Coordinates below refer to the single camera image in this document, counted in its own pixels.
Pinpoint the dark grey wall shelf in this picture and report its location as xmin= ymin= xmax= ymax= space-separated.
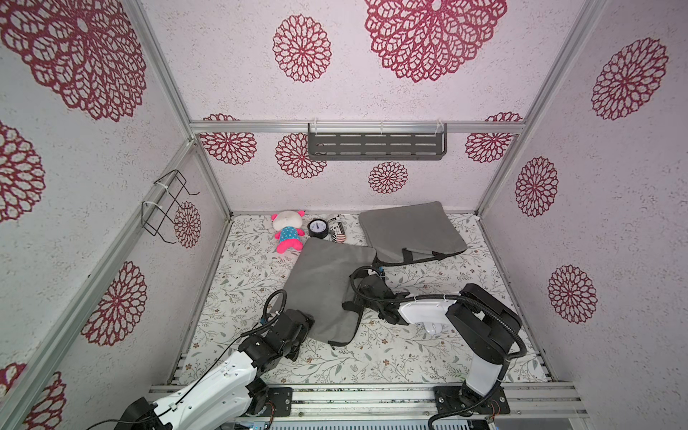
xmin=306 ymin=124 xmax=447 ymax=161

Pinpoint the black wire wall rack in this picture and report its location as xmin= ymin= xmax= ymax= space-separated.
xmin=140 ymin=169 xmax=202 ymax=249

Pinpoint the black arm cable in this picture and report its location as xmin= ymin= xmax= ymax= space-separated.
xmin=348 ymin=265 xmax=529 ymax=430
xmin=85 ymin=288 xmax=288 ymax=430

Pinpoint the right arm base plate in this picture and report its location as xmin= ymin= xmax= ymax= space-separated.
xmin=433 ymin=385 xmax=511 ymax=417

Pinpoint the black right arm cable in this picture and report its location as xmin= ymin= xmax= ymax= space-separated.
xmin=348 ymin=265 xmax=529 ymax=430

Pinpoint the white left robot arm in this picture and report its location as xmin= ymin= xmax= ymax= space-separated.
xmin=116 ymin=309 xmax=315 ymax=429

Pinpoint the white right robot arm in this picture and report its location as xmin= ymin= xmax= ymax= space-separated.
xmin=349 ymin=267 xmax=527 ymax=406

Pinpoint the grey laptop bag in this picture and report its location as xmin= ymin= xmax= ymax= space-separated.
xmin=358 ymin=202 xmax=468 ymax=267
xmin=284 ymin=238 xmax=376 ymax=348

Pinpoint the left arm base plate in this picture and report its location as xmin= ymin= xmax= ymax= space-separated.
xmin=256 ymin=387 xmax=294 ymax=419

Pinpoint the flag patterned can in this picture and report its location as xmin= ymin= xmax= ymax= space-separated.
xmin=327 ymin=216 xmax=347 ymax=244

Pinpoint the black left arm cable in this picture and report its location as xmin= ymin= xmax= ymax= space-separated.
xmin=85 ymin=288 xmax=288 ymax=430

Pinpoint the white computer mouse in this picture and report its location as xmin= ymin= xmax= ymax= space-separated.
xmin=424 ymin=322 xmax=444 ymax=336

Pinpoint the pink white plush toy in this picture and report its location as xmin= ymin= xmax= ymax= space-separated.
xmin=271 ymin=211 xmax=306 ymax=254

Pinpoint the black round gauge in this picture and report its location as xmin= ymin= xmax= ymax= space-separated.
xmin=307 ymin=219 xmax=330 ymax=239

